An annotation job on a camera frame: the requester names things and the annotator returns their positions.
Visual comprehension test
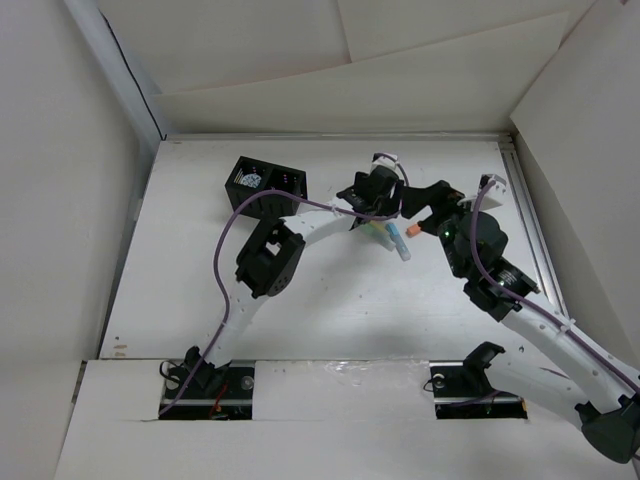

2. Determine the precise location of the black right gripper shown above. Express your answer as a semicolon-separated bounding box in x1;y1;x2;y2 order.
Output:
401;180;487;278

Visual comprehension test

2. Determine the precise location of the orange capped lead case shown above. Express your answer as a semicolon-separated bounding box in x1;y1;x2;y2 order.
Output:
406;224;422;238

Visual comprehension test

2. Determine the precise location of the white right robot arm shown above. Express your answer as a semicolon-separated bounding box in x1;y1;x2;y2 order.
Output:
401;176;639;464

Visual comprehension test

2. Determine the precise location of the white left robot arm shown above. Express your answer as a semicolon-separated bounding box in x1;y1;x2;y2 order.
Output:
182;154;408;397

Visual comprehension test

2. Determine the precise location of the yellow highlighter pen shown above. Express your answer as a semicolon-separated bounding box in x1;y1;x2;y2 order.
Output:
359;223;383;235

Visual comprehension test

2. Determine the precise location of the green highlighter pen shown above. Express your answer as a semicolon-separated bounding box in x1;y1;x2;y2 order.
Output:
368;233;395;251

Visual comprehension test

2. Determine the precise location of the blue highlighter pen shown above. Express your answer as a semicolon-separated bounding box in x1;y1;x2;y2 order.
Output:
385;222;411;262

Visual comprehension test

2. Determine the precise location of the black slotted organizer box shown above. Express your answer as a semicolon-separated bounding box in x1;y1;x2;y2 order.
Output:
223;156;307;224

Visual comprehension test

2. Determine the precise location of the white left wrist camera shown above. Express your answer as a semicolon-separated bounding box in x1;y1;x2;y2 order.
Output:
370;152;400;173

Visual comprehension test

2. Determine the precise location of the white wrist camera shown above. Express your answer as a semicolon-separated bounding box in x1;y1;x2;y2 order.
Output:
370;152;400;173
457;174;508;211

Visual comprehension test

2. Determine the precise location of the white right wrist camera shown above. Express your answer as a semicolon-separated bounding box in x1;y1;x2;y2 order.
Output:
457;174;508;211

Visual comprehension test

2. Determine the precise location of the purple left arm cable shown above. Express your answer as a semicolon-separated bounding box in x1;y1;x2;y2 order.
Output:
158;152;409;416

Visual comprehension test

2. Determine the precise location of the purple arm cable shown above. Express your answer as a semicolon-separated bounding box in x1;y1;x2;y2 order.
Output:
158;152;409;416
472;182;640;396

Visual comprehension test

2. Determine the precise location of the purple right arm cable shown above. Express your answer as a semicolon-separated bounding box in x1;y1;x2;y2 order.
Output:
472;182;640;396

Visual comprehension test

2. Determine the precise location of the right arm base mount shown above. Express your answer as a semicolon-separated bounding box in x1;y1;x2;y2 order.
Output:
422;342;528;420

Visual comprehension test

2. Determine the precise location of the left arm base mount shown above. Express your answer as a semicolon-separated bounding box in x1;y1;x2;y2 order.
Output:
158;347;255;421

